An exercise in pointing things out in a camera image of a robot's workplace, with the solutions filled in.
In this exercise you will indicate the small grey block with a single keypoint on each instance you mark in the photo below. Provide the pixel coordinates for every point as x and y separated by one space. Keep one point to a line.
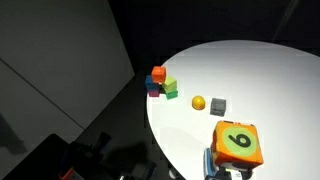
218 106

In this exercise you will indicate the small magenta block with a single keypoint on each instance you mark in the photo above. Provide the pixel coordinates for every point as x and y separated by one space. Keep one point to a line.
153 93

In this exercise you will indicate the small light green block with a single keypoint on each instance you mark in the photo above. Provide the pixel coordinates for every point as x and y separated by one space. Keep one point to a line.
170 84

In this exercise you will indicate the small dark green block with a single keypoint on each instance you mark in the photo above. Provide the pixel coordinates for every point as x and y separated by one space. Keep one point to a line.
172 95

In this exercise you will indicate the small blue block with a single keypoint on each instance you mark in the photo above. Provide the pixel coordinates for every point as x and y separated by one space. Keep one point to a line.
149 83

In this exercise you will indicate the small orange block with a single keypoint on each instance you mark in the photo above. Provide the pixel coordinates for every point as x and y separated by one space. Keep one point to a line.
158 74

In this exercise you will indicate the yellow ball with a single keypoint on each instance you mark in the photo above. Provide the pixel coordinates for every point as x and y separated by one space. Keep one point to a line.
198 102

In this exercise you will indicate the large orange number dice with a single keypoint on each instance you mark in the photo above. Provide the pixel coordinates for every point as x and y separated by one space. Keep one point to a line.
237 143

